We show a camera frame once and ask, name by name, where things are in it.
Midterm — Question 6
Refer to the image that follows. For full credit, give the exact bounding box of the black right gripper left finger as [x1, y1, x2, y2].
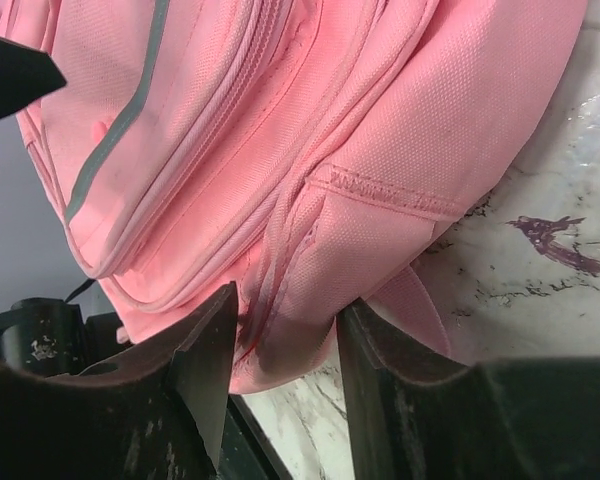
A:
[0, 281, 239, 480]

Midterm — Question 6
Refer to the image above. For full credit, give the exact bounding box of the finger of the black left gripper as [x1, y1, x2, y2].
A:
[0, 37, 67, 120]

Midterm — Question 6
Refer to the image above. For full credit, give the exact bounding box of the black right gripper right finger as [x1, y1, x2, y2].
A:
[337, 301, 600, 479]

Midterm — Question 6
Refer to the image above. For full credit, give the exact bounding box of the pink student backpack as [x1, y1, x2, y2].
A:
[0, 1, 587, 393]

